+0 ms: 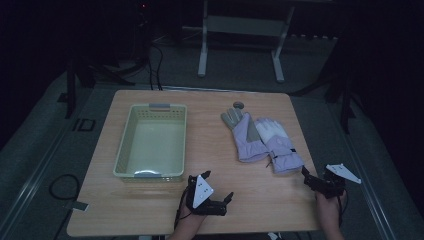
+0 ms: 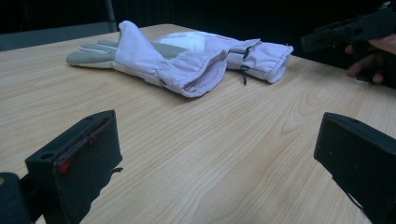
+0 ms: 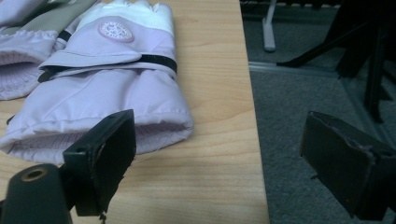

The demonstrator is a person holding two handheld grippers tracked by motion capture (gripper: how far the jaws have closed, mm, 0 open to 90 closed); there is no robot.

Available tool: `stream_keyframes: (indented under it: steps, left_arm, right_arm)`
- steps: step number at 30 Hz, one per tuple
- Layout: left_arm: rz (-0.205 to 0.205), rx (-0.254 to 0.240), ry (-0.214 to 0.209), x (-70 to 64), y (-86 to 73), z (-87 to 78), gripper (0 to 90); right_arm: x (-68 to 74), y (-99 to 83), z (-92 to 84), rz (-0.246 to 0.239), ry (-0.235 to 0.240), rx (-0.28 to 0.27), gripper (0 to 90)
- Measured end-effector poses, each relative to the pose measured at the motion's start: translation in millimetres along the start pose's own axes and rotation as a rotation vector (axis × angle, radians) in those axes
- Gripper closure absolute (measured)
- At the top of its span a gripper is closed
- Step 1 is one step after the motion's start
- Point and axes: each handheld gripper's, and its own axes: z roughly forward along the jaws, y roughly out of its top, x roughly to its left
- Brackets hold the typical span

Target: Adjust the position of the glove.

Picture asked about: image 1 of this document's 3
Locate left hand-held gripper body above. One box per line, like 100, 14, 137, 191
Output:
185, 174, 228, 217

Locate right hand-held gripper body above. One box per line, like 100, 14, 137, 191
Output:
311, 162, 363, 200

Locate purple glove with white fingers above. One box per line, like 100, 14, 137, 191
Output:
254, 117, 305, 175

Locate purple glove with grey palm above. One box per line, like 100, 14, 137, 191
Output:
220, 107, 270, 164

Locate pale green plastic basket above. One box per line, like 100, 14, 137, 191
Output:
112, 102, 188, 183

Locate person's right hand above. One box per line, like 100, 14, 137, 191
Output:
315, 191, 347, 229

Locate person's left hand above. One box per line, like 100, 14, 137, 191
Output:
176, 210, 208, 234

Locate black tripod stand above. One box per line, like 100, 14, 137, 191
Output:
289, 63, 366, 135
57, 56, 136, 120

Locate grey tape piece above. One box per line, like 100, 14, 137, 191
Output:
64, 200, 90, 212

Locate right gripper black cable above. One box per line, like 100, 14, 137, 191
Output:
337, 189, 350, 229

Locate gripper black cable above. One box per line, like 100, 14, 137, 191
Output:
337, 189, 350, 229
173, 189, 190, 231

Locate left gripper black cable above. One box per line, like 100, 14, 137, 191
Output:
173, 189, 190, 231

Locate black hanging cables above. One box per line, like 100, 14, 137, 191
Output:
147, 42, 165, 91

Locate black rectangular floor bracket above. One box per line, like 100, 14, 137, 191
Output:
72, 118, 97, 133

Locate black floor cable loop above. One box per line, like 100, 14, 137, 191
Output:
48, 173, 82, 202

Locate white metal desk frame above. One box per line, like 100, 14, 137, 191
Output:
197, 0, 297, 84

